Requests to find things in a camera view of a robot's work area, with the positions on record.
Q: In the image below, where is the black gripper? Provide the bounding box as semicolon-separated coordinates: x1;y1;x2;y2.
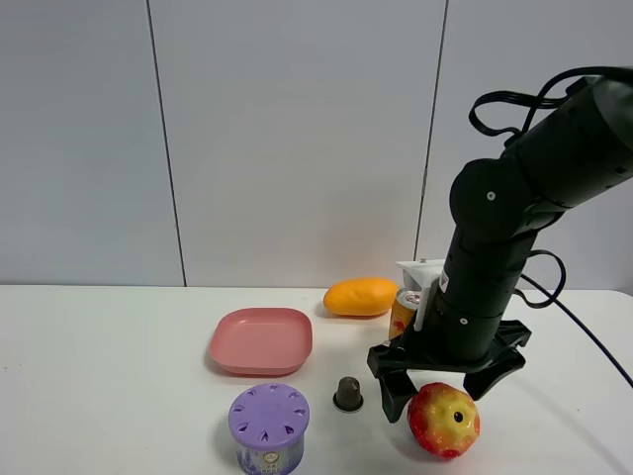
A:
367;321;531;424

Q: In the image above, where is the red yellow apple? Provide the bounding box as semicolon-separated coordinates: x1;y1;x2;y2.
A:
407;382;481;459

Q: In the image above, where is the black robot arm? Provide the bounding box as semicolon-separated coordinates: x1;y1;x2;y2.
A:
367;66;632;422

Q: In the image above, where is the gold Red Bull can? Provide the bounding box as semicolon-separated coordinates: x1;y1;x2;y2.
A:
389;288;421;340

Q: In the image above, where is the brown coffee capsule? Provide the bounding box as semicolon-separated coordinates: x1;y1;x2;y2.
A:
332;376;364;414

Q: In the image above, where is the yellow mango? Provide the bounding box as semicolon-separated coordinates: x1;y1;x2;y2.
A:
322;277;399;317

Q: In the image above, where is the purple air freshener jar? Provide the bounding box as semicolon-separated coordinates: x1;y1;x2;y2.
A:
227;382;310;474

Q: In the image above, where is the pink square plastic plate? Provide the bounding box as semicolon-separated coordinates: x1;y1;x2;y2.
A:
208;308;313;377

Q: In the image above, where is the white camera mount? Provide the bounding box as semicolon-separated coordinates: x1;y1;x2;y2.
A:
396;259;445;332

